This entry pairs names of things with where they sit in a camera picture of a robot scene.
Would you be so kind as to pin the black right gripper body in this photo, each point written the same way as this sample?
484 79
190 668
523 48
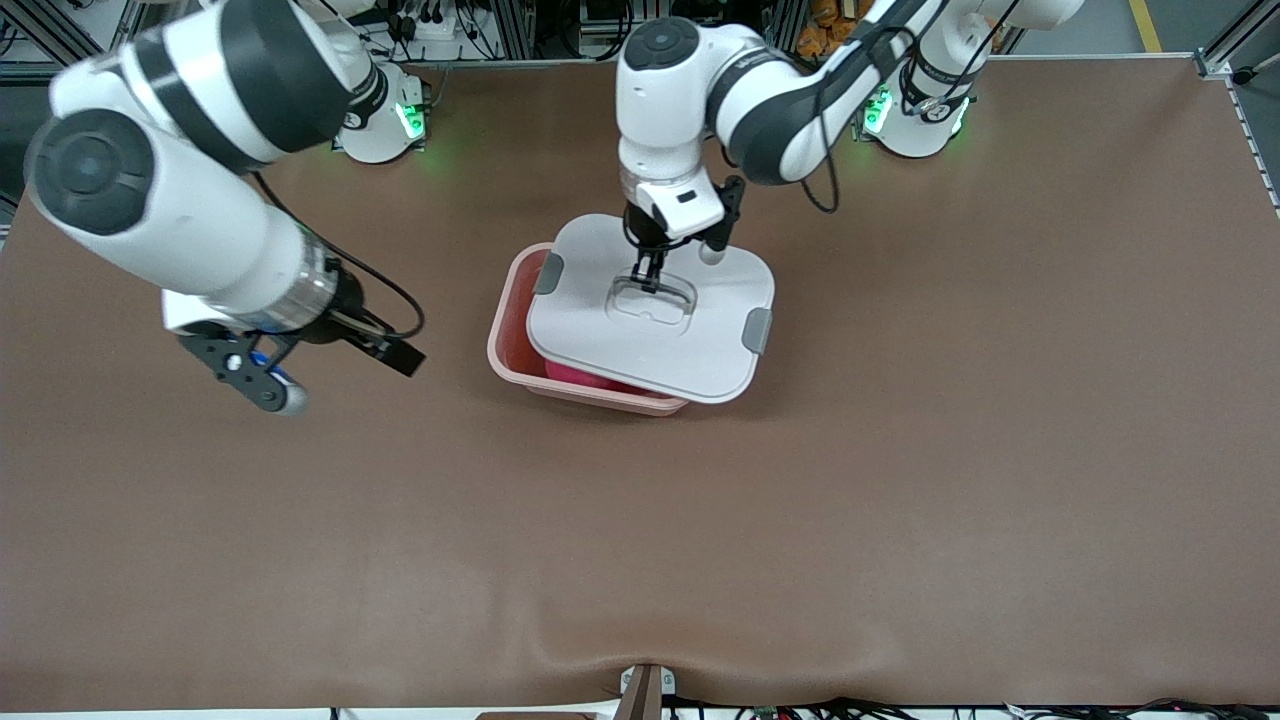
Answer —
347 314

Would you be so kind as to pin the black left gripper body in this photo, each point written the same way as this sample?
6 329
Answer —
644 241

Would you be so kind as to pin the white box lid grey latches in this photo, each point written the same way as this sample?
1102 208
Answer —
650 350

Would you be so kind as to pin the pink plush toy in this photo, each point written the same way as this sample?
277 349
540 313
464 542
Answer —
590 377

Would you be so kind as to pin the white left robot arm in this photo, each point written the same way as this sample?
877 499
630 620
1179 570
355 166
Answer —
760 100

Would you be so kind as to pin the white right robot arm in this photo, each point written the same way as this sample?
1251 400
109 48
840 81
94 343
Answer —
200 220

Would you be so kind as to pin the pink plastic box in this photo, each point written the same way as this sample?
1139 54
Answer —
510 340

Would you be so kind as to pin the orange mesh bag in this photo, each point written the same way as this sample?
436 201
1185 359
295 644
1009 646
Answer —
815 25

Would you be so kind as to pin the white power strip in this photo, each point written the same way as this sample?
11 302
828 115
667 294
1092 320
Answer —
430 30

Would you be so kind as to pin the silver table edge rail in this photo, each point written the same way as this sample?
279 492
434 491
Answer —
500 64

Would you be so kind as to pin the metal table edge bracket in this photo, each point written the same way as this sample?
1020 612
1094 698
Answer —
645 695

